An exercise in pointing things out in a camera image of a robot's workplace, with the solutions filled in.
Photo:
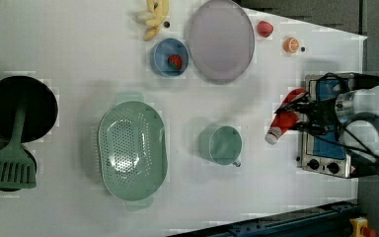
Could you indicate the peeled toy banana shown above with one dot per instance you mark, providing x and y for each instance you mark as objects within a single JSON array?
[{"x": 153, "y": 17}]

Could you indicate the green mug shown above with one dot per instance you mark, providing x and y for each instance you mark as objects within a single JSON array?
[{"x": 221, "y": 145}]

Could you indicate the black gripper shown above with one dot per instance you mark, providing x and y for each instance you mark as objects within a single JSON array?
[{"x": 321, "y": 115}]

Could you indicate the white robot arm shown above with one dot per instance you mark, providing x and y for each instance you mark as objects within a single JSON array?
[{"x": 349, "y": 120}]

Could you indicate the small blue bowl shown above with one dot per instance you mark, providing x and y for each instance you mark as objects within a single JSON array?
[{"x": 160, "y": 53}]

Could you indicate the strawberry in blue bowl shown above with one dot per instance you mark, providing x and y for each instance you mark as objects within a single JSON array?
[{"x": 175, "y": 62}]

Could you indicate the loose toy strawberry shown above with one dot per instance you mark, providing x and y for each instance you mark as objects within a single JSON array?
[{"x": 264, "y": 29}]

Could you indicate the green slotted spatula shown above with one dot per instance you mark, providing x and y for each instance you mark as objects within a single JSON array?
[{"x": 17, "y": 169}]

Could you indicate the toy orange half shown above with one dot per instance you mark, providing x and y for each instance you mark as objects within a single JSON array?
[{"x": 291, "y": 45}]

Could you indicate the red ketchup bottle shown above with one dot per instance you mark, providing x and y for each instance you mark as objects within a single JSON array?
[{"x": 284, "y": 120}]

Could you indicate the large lilac plate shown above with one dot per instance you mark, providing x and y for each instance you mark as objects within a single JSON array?
[{"x": 221, "y": 40}]

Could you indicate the silver black toaster oven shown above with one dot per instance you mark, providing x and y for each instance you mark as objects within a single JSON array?
[{"x": 321, "y": 150}]

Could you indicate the black frying pan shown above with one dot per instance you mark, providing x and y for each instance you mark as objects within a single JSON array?
[{"x": 38, "y": 100}]

